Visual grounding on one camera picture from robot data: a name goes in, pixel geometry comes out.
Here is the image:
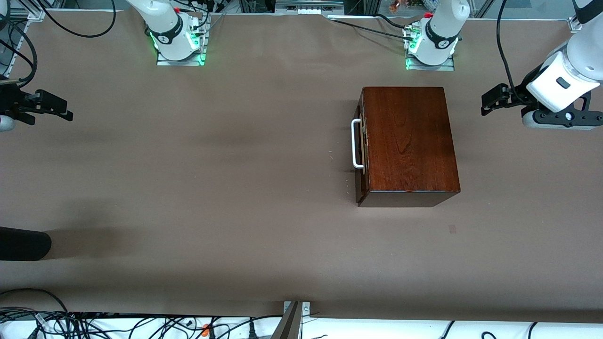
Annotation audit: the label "white lower board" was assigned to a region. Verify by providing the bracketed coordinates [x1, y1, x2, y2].
[0, 315, 603, 339]

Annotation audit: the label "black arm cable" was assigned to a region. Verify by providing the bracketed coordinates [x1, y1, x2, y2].
[40, 0, 117, 39]
[497, 0, 526, 96]

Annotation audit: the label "dark brown wooden cabinet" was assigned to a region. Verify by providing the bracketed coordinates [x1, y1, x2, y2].
[356, 86, 461, 208]

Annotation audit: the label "aluminium profile beam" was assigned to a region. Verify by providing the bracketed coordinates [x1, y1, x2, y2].
[271, 300, 311, 339]

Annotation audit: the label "black cylindrical object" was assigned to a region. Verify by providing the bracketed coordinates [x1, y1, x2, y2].
[0, 226, 52, 262]

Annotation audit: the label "light wood drawer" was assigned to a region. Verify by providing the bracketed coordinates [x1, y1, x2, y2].
[354, 89, 369, 190]

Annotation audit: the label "tangled black cables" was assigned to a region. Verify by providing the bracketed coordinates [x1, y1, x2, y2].
[0, 288, 283, 339]

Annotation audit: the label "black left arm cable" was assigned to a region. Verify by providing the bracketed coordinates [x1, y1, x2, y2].
[497, 0, 526, 96]

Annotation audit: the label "white metal drawer handle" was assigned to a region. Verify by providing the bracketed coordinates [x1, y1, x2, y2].
[351, 119, 365, 170]

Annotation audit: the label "black table cable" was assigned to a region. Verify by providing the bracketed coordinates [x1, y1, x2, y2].
[375, 13, 416, 30]
[327, 17, 413, 41]

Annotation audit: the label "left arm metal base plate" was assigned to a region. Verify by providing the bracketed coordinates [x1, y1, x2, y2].
[404, 26, 456, 72]

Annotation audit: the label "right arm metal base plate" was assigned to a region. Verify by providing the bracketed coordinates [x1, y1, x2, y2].
[156, 19, 208, 67]

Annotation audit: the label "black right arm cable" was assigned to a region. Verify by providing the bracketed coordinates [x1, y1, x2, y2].
[40, 0, 117, 39]

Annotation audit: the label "grey power strip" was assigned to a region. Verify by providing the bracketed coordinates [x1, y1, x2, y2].
[275, 0, 345, 16]

